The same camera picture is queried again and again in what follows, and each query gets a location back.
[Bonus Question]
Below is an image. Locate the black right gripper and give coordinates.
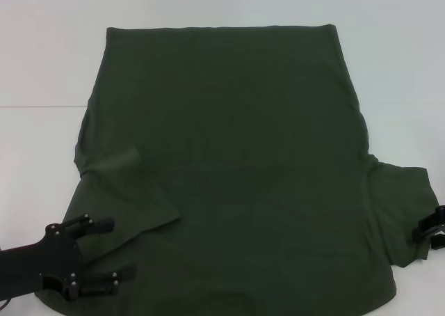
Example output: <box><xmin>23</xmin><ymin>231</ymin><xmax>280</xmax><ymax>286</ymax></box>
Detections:
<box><xmin>411</xmin><ymin>205</ymin><xmax>445</xmax><ymax>252</ymax></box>

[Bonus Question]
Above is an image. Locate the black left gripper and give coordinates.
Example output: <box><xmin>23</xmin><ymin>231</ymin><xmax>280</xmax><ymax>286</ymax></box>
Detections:
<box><xmin>0</xmin><ymin>214</ymin><xmax>138</xmax><ymax>301</ymax></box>

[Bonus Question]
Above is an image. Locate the dark green t-shirt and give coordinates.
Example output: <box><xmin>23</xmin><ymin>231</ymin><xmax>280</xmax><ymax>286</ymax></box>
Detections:
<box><xmin>36</xmin><ymin>23</ymin><xmax>439</xmax><ymax>316</ymax></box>

